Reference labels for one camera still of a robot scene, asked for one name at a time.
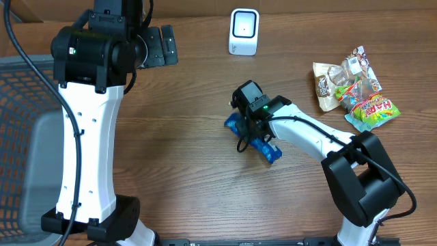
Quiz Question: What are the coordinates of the blue oreo packet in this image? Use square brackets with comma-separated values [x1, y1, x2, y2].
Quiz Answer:
[224, 113, 283, 164]

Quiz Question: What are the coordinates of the beige cookie snack bag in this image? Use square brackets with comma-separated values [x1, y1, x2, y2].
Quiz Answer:
[313, 46, 382, 111]

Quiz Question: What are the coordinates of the green snack bag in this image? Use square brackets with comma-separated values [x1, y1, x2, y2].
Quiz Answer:
[335, 77, 401, 128]

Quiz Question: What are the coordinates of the teal snack packet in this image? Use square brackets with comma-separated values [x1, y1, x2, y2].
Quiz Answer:
[344, 113, 373, 133]

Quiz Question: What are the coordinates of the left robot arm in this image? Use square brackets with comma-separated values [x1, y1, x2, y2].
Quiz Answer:
[41, 1, 158, 245]

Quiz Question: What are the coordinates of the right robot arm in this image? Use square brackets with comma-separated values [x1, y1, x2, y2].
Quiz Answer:
[230, 80, 406, 245]

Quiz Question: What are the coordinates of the white barcode scanner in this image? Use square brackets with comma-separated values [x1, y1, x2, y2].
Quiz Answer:
[229, 8, 259, 56]

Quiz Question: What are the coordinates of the grey plastic mesh basket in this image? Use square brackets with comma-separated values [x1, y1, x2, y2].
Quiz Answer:
[1, 56, 64, 245]

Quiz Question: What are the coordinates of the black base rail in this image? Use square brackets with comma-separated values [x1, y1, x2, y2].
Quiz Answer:
[150, 236, 401, 246]

